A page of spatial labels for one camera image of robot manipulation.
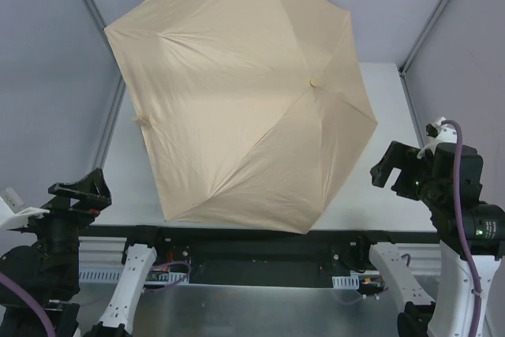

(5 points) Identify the beige folding umbrella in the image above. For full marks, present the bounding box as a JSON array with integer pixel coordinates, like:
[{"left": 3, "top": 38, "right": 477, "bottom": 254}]
[{"left": 105, "top": 0, "right": 377, "bottom": 234}]

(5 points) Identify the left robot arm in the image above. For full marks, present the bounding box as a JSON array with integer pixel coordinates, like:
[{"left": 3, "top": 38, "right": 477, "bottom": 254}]
[{"left": 1, "top": 168, "right": 157, "bottom": 336}]

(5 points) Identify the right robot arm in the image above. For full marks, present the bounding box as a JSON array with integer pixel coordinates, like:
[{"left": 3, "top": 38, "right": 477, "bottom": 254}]
[{"left": 368, "top": 141, "right": 504, "bottom": 336}]

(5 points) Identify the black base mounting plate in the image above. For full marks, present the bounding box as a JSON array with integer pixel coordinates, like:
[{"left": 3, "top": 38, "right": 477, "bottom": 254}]
[{"left": 124, "top": 226, "right": 390, "bottom": 289}]

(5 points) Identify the aluminium front rail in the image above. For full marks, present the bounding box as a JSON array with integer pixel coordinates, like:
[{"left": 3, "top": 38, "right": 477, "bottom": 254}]
[{"left": 79, "top": 237, "right": 126, "bottom": 268}]

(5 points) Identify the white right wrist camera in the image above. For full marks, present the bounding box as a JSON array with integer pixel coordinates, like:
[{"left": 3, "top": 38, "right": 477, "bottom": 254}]
[{"left": 417, "top": 117, "right": 458, "bottom": 159}]

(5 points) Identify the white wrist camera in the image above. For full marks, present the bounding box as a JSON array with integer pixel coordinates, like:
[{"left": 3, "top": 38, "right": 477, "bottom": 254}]
[
  {"left": 0, "top": 187, "right": 49, "bottom": 230},
  {"left": 417, "top": 117, "right": 458, "bottom": 159}
]

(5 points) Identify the left white cable duct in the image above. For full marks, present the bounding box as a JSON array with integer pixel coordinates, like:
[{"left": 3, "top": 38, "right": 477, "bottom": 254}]
[{"left": 78, "top": 269, "right": 186, "bottom": 286}]

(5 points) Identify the white cable duct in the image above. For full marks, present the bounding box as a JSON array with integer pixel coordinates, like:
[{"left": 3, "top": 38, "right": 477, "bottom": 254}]
[
  {"left": 331, "top": 275, "right": 360, "bottom": 290},
  {"left": 78, "top": 269, "right": 186, "bottom": 286}
]

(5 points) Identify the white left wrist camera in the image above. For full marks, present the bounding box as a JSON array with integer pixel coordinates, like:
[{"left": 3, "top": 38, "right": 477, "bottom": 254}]
[{"left": 0, "top": 187, "right": 49, "bottom": 230}]

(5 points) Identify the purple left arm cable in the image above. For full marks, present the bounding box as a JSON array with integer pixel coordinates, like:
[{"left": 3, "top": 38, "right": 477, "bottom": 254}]
[{"left": 0, "top": 271, "right": 56, "bottom": 337}]

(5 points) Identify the right aluminium frame post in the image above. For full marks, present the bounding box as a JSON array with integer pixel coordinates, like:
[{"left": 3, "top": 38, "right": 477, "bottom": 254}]
[{"left": 398, "top": 0, "right": 452, "bottom": 77}]

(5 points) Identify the right white cable duct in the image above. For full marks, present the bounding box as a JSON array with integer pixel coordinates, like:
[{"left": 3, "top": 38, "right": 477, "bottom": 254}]
[{"left": 331, "top": 275, "right": 360, "bottom": 290}]

